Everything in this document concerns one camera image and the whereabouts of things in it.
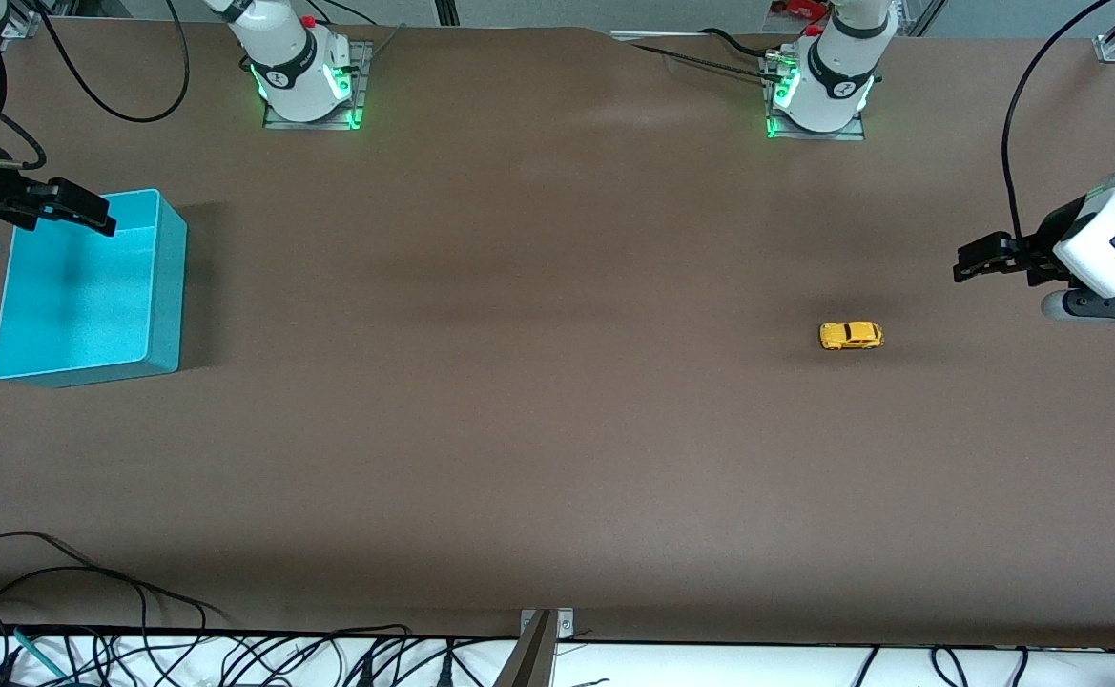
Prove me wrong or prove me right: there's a thin black base cable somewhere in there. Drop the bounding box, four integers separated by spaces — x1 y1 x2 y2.
630 42 775 85

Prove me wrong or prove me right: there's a small metal bracket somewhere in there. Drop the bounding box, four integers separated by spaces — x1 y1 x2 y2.
519 608 576 640

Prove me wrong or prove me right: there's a thick black base cable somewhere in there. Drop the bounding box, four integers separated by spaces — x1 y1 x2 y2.
698 27 806 60

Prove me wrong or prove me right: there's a black cable loop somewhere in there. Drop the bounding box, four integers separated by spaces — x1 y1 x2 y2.
0 567 226 633

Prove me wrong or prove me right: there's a yellow beetle toy car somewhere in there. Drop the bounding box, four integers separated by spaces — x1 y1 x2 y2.
819 322 884 351

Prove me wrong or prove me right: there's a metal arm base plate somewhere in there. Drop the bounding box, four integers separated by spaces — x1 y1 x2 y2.
764 52 869 143
262 40 368 132

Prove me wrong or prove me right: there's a teal cable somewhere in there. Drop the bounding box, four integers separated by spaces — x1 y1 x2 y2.
11 627 70 680

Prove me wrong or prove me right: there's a long black right arm cable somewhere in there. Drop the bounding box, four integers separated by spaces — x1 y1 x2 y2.
34 0 193 125

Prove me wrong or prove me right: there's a turquoise plastic storage bin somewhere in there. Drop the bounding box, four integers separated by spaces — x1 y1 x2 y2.
0 189 188 388

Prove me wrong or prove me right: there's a dark camera mount post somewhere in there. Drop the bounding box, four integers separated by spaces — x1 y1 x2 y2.
492 611 558 687

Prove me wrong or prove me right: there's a thin dark cable loop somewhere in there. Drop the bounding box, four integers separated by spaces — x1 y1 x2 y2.
0 531 105 573

